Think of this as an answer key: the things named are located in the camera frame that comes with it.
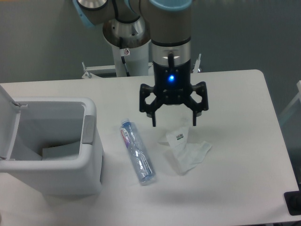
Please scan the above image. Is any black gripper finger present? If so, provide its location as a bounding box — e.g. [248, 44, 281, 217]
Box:
[184, 81, 209, 126]
[139, 83, 164, 127]

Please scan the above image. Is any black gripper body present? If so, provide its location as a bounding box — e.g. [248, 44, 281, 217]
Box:
[152, 61, 191, 105]

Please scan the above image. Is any clear plastic water bottle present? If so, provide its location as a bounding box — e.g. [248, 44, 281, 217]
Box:
[119, 119, 156, 186]

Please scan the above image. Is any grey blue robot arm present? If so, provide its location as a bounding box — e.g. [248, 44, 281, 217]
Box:
[73, 0, 209, 120]

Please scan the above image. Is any white plastic trash can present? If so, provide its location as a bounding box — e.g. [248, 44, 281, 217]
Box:
[0, 97, 103, 195]

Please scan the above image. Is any black table corner device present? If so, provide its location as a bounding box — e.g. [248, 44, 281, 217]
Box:
[284, 191, 301, 216]

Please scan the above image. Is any white pedestal base frame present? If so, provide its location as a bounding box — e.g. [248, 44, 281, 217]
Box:
[81, 53, 203, 79]

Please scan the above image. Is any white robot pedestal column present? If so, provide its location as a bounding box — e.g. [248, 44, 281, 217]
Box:
[103, 17, 151, 77]

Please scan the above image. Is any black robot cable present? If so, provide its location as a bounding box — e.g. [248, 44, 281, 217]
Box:
[119, 37, 131, 77]

